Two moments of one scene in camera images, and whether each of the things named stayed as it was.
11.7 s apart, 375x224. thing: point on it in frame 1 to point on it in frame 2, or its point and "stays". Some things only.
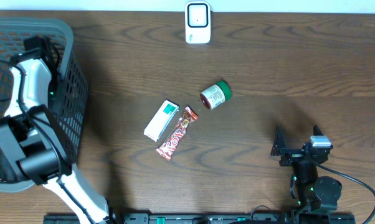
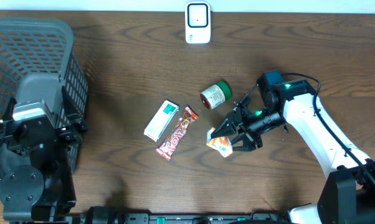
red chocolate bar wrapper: x=173 y=140 stays
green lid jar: x=215 y=95 stays
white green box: x=164 y=114 stays
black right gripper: x=280 y=145 to x=235 y=119
